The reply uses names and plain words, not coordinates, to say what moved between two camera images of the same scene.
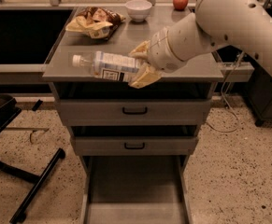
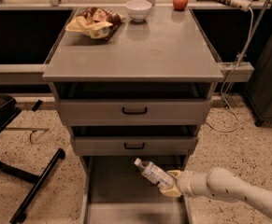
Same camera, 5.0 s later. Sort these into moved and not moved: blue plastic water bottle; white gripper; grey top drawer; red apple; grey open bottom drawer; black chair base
Moved: blue plastic water bottle; white gripper
Not moved: grey top drawer; black chair base; grey open bottom drawer; red apple
